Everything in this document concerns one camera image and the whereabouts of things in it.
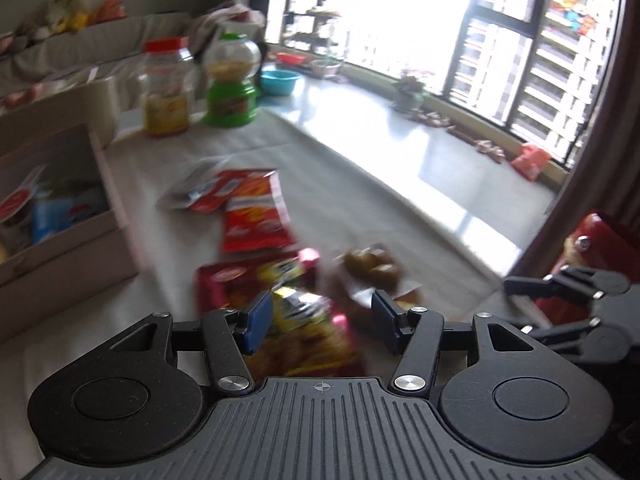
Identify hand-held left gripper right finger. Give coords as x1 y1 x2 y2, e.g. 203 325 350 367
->
371 289 539 397

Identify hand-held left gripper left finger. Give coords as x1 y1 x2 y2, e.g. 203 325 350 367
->
107 290 275 394

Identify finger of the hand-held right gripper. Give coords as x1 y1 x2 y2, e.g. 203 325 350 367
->
520 317 633 367
504 266 632 307

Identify red yellow snack packet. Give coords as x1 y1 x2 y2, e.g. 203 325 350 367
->
195 248 367 379

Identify clear bag of brown snacks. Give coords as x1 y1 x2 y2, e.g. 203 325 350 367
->
332 243 424 312

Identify orange red chips packet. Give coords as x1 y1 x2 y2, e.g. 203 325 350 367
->
221 175 294 254

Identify red packet with white label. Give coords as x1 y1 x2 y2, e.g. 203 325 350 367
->
190 168 279 214

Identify pink hinged box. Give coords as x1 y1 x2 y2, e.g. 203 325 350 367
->
0 77 142 346

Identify blue snack packet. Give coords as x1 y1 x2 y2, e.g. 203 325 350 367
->
32 195 109 246

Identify red white striped packet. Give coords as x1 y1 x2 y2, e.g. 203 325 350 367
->
0 162 51 223

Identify red chair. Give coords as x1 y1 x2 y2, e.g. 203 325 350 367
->
545 212 640 332

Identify white tablecloth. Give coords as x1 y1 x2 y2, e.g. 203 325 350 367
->
0 107 501 476

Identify small clay figurines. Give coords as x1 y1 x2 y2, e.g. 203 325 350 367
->
415 110 452 129
447 127 507 164

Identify brown curtain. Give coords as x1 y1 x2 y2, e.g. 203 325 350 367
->
520 0 640 281

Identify small potted plant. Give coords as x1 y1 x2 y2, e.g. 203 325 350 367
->
392 73 427 114

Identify green candy dispenser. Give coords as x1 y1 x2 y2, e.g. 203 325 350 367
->
201 33 262 129

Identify blue bowl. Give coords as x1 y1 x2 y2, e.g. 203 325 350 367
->
259 70 303 96

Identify plastic jar with red lid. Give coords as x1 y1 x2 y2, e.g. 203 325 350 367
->
137 37 199 139

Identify large window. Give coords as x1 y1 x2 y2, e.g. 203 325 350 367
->
265 0 626 171

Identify metal shelf rack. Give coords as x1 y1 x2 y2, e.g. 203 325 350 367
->
287 7 347 62

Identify white plastic bag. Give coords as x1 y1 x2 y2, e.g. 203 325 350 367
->
192 4 267 52

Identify grey covered sofa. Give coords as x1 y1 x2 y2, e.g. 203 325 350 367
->
0 12 236 107

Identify orange plush toy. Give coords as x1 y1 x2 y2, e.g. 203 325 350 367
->
90 0 126 26

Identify yellow white plush toy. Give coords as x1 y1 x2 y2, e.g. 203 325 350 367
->
47 0 94 36

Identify grey plush toy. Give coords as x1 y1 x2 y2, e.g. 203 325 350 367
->
15 22 51 42

